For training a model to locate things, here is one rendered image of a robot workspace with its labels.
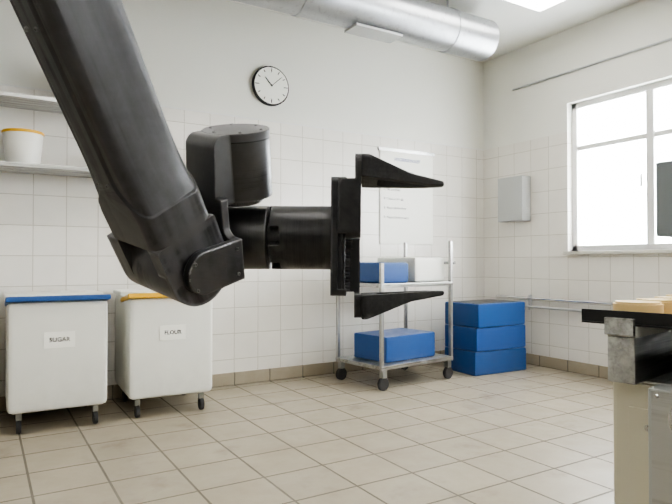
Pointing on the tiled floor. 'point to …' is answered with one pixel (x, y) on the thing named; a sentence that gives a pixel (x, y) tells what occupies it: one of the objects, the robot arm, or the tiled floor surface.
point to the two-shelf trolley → (404, 327)
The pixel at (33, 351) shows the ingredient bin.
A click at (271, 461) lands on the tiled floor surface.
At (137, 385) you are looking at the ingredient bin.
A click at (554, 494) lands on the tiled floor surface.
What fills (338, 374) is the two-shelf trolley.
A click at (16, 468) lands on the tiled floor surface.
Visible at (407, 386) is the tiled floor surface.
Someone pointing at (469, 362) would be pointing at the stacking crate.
